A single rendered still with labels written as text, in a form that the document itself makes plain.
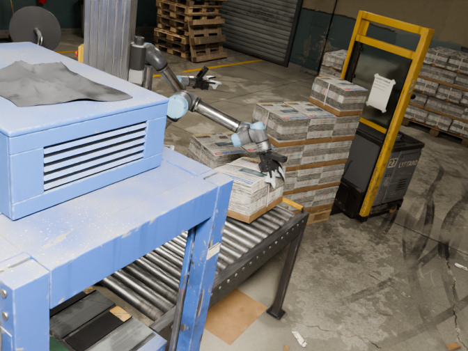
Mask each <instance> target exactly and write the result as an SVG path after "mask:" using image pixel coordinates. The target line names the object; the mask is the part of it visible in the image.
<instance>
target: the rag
mask: <svg viewBox="0 0 468 351"><path fill-rule="evenodd" d="M0 96H1V97H3V98H5V99H7V100H9V101H11V102H12V103H13V104H15V105H16V106H17V107H31V106H35V105H39V104H58V103H62V102H68V101H71V100H76V99H85V98H89V99H93V100H99V101H121V100H128V99H131V98H133V97H132V96H131V95H129V94H127V93H125V92H123V91H120V90H118V89H115V88H112V87H109V86H106V85H103V84H99V83H97V82H95V81H92V80H90V79H87V78H85V77H83V76H81V75H80V74H78V73H76V72H73V71H71V70H69V69H68V67H67V66H66V65H64V64H63V63H62V62H61V61H60V62H59V63H57V62H55V63H39V64H33V65H31V64H28V63H27V62H24V61H22V60H20V61H15V62H14V63H13V64H11V65H8V66H7V67H5V68H2V69H0Z"/></svg>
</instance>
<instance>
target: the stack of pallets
mask: <svg viewBox="0 0 468 351"><path fill-rule="evenodd" d="M210 1H215V5H211V4H209V3H210ZM223 1H227V0H200V1H197V0H156V5H155V6H157V20H156V21H157V23H158V26H157V28H154V37H153V38H154V39H153V42H154V43H155V47H156V48H158V49H159V50H163V49H167V54H171V55H173V54H181V57H180V58H183V59H188V58H191V56H190V55H189V53H190V50H189V48H190V45H189V35H188V33H189V28H187V20H211V18H208V15H214V19H220V18H221V14H219V7H222V2H223ZM164 3H167V4H169V5H164ZM207 8H212V11H208V10H206V9H207ZM165 11H168V12H169V13H165ZM165 18H167V19H165ZM165 25H166V26H165ZM203 36H204V34H198V35H194V37H203Z"/></svg>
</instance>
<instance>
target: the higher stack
mask: <svg viewBox="0 0 468 351"><path fill-rule="evenodd" d="M367 94H368V90H367V89H365V88H363V87H360V86H358V85H355V84H353V83H350V82H348V81H346V80H344V79H341V78H338V77H316V78H315V80H314V83H313V87H312V91H311V96H310V97H311V98H313V99H315V100H317V101H319V102H321V103H323V104H324V105H325V104H326V105H328V106H330V107H332V108H334V109H336V110H338V111H361V110H362V109H364V104H365V102H364V101H365V99H366V96H367ZM310 103H311V102H310ZM311 104H313V103H311ZM313 105H315V104H313ZM315 106H317V105H315ZM317 107H319V106H317ZM319 108H320V109H322V110H324V111H326V112H328V113H330V114H331V115H333V116H335V117H336V122H335V125H334V128H333V132H332V135H331V137H332V138H333V137H346V136H354V134H355V133H356V129H357V128H358V125H359V119H360V118H361V117H360V116H359V115H357V116H337V115H335V114H333V113H331V112H329V111H327V110H325V109H323V108H321V107H319ZM351 144H352V140H348V141H335V142H329V146H328V149H327V153H326V154H327V156H326V159H325V163H326V162H330V161H336V160H341V159H347V158H348V156H349V152H350V148H351ZM344 166H345V164H336V165H331V166H323V170H322V173H321V175H320V180H319V183H318V185H323V184H328V183H333V182H340V180H341V176H342V175H343V171H344V170H345V169H344V168H345V167H344ZM338 188H339V186H333V187H326V188H322V189H316V190H315V196H314V200H313V204H312V206H311V207H312V208H313V207H316V206H320V205H326V204H330V203H333V202H334V199H335V195H336V192H337V191H338ZM331 211H332V207H329V208H324V209H320V210H314V211H310V214H309V218H308V221H307V224H313V223H316V222H319V221H324V220H328V219H329V215H330V212H331ZM307 224H306V225H307Z"/></svg>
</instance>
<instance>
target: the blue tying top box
mask: <svg viewBox="0 0 468 351"><path fill-rule="evenodd" d="M20 60H22V61H24V62H27V63H28V64H31V65H33V64H39V63H55V62H57V63H59V62H60V61H61V62H62V63H63V64H64V65H66V66H67V67H68V69H69V70H71V71H73V72H76V73H78V74H80V75H81V76H83V77H85V78H87V79H90V80H92V81H95V82H97V83H99V84H103V85H106V86H109V87H112V88H115V89H118V90H120V91H123V92H125V93H127V94H129V95H131V96H132V97H133V98H131V99H128V100H121V101H99V100H93V99H89V98H85V99H76V100H71V101H68V102H62V103H58V104H39V105H35V106H31V107H17V106H16V105H15V104H13V103H12V102H11V101H9V100H7V99H5V98H3V97H1V96H0V212H2V213H3V214H5V215H6V216H7V217H9V218H10V219H12V220H16V219H19V218H22V217H25V216H27V215H30V214H33V213H34V212H38V211H40V210H44V209H45V208H49V207H51V206H53V205H56V204H59V203H62V202H64V201H67V200H70V199H72V198H75V197H78V196H81V195H83V194H86V193H89V192H91V191H94V190H96V189H99V188H101V187H105V186H107V185H110V184H112V183H115V182H118V181H120V180H123V179H126V178H128V177H131V176H134V175H136V174H139V173H142V172H144V171H147V170H150V169H153V168H155V167H157V166H160V165H161V161H162V150H163V143H164V133H165V126H166V115H167V109H168V102H169V99H168V98H167V97H164V96H163V95H160V94H157V93H154V92H152V91H149V90H147V89H145V88H142V87H140V86H137V85H135V84H132V83H130V82H128V81H125V80H123V79H120V78H118V77H115V76H113V75H110V74H108V73H105V72H103V71H101V70H98V69H96V68H93V67H91V66H89V65H86V64H83V63H80V62H79V61H76V60H74V59H71V58H68V57H67V56H64V55H61V54H59V53H56V52H53V51H52V50H49V49H46V48H44V47H41V46H39V45H37V44H34V43H32V42H10V43H0V69H2V68H5V67H7V66H8V65H11V64H13V63H14V62H15V61H20Z"/></svg>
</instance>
